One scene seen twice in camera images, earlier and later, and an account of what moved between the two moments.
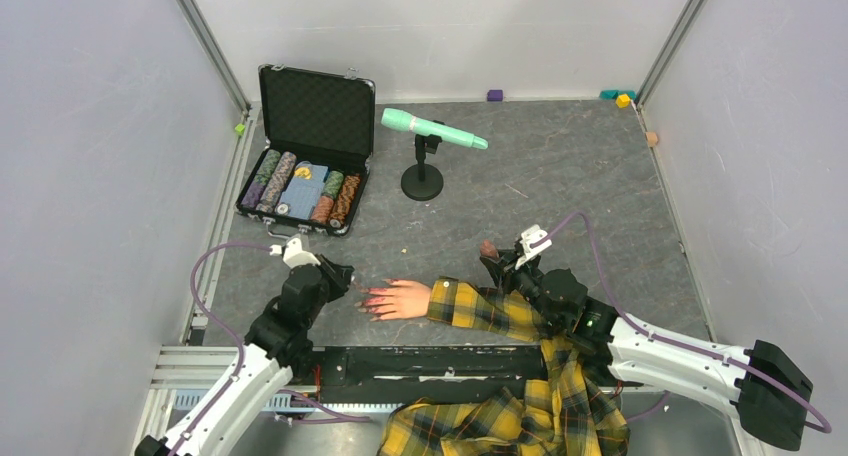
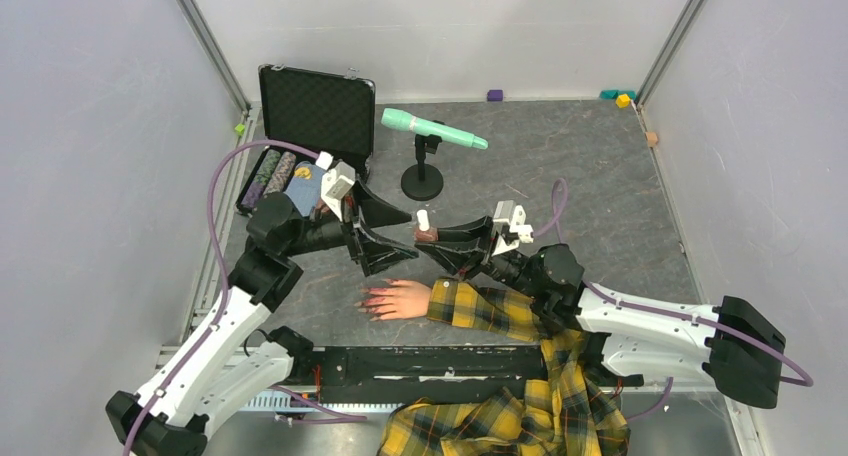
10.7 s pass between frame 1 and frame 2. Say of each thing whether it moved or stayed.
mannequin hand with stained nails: stayed
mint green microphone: stayed
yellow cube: stayed
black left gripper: moved
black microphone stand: stayed
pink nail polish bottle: moved
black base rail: stayed
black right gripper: moved
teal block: stayed
